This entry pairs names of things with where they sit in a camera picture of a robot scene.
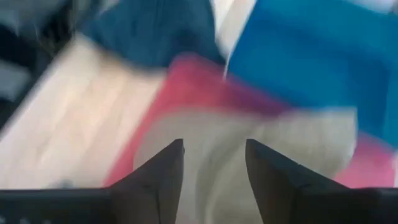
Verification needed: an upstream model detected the beige cap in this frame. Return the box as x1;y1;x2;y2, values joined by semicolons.
132;107;358;224

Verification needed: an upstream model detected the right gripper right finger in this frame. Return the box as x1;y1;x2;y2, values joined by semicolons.
244;138;354;224

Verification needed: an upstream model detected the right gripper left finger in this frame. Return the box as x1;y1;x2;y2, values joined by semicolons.
107;138;185;224

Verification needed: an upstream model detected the pink translucent plastic bin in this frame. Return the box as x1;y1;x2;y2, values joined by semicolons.
102;52;398;189

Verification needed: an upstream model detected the bright blue hat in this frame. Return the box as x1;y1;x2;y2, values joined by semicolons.
223;0;398;149

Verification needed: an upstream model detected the dark teal knit hat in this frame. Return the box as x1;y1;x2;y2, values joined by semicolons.
79;0;226;69

